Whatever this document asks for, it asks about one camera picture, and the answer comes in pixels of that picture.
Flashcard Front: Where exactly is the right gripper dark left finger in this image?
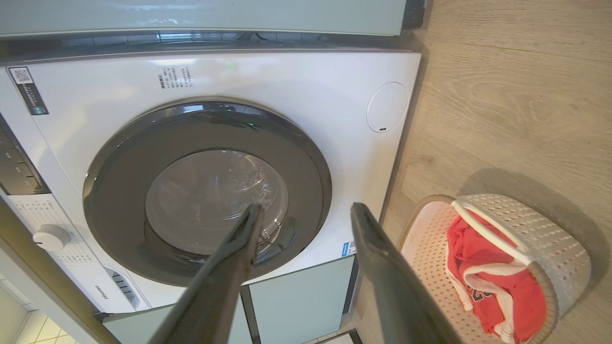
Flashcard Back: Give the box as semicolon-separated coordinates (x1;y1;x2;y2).
148;203;264;344

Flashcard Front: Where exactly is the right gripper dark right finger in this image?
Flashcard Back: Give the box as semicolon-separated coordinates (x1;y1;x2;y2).
350;202;463;344

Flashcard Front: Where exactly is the white perforated laundry basket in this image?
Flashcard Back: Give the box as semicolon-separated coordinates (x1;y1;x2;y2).
397;193;592;344

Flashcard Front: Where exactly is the tall pale green cabinet door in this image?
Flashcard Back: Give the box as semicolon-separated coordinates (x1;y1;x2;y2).
249;255;357;344

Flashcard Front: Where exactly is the pale green cabinet drawer front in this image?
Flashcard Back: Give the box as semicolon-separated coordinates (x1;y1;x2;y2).
102;294;253;344

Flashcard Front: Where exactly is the red and white garment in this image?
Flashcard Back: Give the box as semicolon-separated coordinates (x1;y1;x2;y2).
446;213;547;344

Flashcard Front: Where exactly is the dark round washer door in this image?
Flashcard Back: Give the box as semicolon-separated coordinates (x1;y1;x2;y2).
82;98;333;287

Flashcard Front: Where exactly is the white washer dial knob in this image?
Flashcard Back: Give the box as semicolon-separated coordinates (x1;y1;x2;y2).
33;225;72;253

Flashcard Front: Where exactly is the round white filter cover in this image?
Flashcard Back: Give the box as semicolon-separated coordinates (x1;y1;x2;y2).
366;82;409;133

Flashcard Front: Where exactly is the white front-load washing machine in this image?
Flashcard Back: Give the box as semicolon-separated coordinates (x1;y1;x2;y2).
0;48;422;316

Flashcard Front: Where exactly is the black washer control display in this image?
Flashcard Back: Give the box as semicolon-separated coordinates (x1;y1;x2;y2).
0;115;51;196

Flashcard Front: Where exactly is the dark QR code sticker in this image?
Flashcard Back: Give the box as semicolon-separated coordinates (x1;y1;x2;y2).
8;66;49;116

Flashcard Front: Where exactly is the wide pale green cabinet front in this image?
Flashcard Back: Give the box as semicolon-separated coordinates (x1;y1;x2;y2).
0;0;407;38

